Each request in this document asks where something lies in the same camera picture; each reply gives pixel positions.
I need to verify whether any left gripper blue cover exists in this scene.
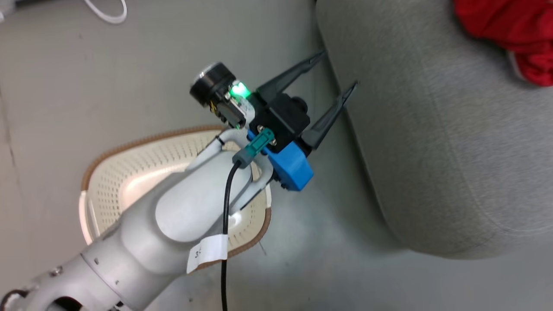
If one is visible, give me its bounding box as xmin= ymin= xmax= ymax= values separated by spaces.
xmin=189 ymin=50 xmax=359 ymax=192

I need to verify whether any red and white garment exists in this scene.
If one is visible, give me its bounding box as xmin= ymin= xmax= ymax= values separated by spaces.
xmin=454 ymin=0 xmax=553 ymax=87

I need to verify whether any left black cable teal connector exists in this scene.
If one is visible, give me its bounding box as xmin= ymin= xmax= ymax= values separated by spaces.
xmin=220 ymin=127 xmax=276 ymax=311

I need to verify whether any grey fabric sofa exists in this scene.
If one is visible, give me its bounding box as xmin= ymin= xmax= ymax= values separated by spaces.
xmin=315 ymin=0 xmax=553 ymax=260

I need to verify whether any white cable label tag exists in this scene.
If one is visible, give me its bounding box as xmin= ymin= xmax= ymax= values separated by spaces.
xmin=187 ymin=235 xmax=229 ymax=274

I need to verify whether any looped white cable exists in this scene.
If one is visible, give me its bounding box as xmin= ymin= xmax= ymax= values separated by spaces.
xmin=82 ymin=0 xmax=128 ymax=24

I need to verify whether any white laundry basket brown rim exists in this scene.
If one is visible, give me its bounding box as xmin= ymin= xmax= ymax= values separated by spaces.
xmin=79 ymin=125 xmax=273 ymax=272

